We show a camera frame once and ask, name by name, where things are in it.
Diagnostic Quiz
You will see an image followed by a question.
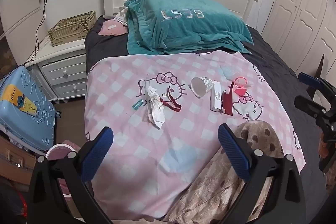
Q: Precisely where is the brown spotted fleece blanket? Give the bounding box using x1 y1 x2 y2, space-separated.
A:
168 120 285 224

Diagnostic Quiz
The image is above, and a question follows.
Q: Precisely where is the dark red packet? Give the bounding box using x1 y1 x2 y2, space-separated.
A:
221 81 237 116

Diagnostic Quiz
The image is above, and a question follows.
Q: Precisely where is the white wardrobe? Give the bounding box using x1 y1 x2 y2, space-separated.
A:
262 0 336 77

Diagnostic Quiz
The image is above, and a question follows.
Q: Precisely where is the dark grey bedsheet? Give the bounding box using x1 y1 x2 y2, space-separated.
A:
84 15 327 159

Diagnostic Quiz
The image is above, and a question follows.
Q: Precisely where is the pink bin liner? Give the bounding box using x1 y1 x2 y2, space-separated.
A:
49 146 78 197

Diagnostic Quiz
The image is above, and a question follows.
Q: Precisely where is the pink plastic ring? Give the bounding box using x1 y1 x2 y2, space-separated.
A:
233 77 250 96

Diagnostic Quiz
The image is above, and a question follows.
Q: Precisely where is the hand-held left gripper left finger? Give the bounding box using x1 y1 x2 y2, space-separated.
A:
28 126 114 224

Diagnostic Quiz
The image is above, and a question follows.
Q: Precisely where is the pink checked cartoon blanket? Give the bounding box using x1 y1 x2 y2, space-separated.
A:
84 51 307 222

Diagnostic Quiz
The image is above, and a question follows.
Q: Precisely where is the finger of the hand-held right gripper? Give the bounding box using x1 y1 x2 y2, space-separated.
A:
298 72 328 92
294 95 328 121

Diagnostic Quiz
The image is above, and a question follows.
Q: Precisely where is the white paper cup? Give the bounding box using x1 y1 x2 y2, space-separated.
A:
190 76 214 98

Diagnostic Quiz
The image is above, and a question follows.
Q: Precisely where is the white tissue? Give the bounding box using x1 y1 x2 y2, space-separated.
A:
143 86 166 130

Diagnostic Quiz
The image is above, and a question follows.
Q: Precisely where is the dark red ribbon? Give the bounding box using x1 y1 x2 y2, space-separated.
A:
159 90 182 112

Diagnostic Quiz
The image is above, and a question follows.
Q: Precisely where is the black charger cable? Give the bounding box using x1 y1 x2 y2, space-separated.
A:
22 0 48 67

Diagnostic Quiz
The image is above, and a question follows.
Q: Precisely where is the white garment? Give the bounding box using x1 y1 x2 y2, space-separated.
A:
113 6 130 25

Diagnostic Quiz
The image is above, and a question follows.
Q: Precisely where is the white trash bin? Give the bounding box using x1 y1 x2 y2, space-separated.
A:
45 143 79 198

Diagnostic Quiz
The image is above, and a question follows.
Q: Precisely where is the beige folding crate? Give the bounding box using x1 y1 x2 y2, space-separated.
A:
48 10 96 47

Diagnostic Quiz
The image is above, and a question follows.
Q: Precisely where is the pink cushion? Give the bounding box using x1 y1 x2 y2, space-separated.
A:
98 19 129 36

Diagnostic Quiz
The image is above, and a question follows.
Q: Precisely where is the light blue suitcase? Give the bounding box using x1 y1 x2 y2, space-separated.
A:
0 66 57 151

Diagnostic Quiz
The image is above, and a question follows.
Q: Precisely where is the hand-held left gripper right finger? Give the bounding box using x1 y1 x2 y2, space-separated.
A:
218 123 306 224

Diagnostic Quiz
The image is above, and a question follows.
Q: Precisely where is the teal pillow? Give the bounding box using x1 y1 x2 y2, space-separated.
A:
123 0 255 55

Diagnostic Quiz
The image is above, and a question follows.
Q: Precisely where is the long white box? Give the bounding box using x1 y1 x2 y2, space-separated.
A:
210 80 223 112

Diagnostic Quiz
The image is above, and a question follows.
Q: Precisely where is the white nightstand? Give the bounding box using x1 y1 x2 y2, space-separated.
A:
25 39 87 103

